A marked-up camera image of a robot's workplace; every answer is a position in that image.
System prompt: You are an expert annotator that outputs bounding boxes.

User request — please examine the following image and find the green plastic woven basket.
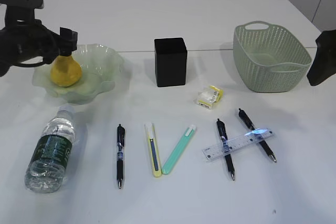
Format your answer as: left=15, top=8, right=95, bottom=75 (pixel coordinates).
left=233, top=21, right=312, bottom=93

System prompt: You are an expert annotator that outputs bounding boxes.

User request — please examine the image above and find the yellow pear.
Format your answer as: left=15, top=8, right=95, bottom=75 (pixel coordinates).
left=50, top=55, right=82, bottom=87

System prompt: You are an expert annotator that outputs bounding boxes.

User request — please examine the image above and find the clear plastic ruler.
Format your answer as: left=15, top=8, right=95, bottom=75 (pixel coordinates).
left=202, top=128, right=275, bottom=161

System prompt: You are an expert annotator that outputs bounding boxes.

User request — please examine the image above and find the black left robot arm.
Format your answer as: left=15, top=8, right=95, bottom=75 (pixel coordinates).
left=1, top=0, right=78, bottom=76

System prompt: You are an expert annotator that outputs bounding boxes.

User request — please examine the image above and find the black pen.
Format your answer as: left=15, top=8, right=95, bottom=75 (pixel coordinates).
left=117, top=124, right=125, bottom=189
left=216, top=119, right=235, bottom=181
left=238, top=108, right=277, bottom=163

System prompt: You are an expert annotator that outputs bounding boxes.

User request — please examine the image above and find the black pen right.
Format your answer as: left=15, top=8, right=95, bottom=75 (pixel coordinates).
left=238, top=108, right=277, bottom=163

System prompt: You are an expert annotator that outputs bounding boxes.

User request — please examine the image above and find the clear plastic water bottle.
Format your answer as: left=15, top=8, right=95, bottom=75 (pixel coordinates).
left=24, top=104, right=76, bottom=194

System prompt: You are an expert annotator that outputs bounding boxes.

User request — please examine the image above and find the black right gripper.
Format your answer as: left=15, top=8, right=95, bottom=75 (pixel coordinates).
left=307, top=30, right=336, bottom=86

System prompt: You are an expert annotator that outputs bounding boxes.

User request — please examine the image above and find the black square pen holder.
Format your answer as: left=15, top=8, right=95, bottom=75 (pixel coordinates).
left=154, top=37, right=187, bottom=87

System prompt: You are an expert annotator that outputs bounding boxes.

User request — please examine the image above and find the yellow utility knife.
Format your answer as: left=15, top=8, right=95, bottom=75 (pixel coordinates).
left=144, top=122, right=162, bottom=178

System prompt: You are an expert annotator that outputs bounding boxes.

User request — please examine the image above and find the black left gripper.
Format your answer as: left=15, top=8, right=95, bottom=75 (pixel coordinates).
left=1, top=22, right=78, bottom=76

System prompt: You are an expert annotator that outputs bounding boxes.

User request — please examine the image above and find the black pen left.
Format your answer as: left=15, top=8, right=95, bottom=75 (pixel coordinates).
left=117, top=124, right=125, bottom=189

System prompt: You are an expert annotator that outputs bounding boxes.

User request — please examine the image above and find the mint green utility knife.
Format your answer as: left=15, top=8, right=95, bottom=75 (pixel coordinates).
left=162, top=125, right=197, bottom=175

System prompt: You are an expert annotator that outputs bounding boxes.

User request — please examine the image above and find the green wavy glass plate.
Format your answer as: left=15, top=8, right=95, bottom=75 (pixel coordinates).
left=32, top=44, right=124, bottom=104

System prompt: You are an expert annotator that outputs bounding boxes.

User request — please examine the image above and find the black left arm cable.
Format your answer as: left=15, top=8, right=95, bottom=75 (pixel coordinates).
left=15, top=55, right=53, bottom=68

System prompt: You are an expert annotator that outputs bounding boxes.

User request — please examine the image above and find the black pen middle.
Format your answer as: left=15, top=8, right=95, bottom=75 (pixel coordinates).
left=216, top=119, right=235, bottom=181

